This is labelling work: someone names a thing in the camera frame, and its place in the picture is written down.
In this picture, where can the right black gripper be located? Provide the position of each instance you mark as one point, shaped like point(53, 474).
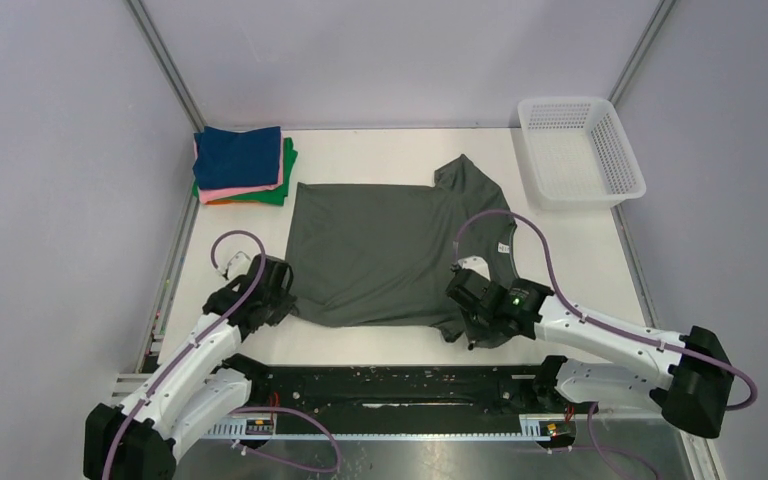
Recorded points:
point(475, 333)

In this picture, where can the dark grey t-shirt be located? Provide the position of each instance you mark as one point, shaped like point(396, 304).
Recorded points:
point(381, 255)

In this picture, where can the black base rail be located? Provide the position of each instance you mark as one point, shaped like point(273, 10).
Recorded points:
point(396, 399)

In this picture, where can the folded orange t-shirt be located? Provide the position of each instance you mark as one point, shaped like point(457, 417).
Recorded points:
point(219, 202)

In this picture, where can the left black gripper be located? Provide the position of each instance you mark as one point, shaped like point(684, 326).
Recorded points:
point(286, 304)

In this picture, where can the folded navy blue t-shirt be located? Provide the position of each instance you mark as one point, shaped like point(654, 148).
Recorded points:
point(228, 159)

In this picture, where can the white plastic basket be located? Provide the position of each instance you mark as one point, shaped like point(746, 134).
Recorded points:
point(576, 154)

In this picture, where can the folded green t-shirt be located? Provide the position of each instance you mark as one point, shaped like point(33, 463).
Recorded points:
point(287, 169)

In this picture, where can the folded pink t-shirt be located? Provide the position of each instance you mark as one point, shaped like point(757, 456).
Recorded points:
point(271, 185)

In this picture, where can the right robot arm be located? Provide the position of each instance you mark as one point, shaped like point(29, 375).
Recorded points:
point(686, 378)

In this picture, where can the white slotted cable duct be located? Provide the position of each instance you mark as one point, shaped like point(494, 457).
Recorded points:
point(525, 429)

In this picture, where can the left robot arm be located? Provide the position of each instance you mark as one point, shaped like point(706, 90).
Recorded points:
point(145, 435)

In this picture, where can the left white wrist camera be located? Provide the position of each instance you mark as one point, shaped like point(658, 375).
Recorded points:
point(237, 265)

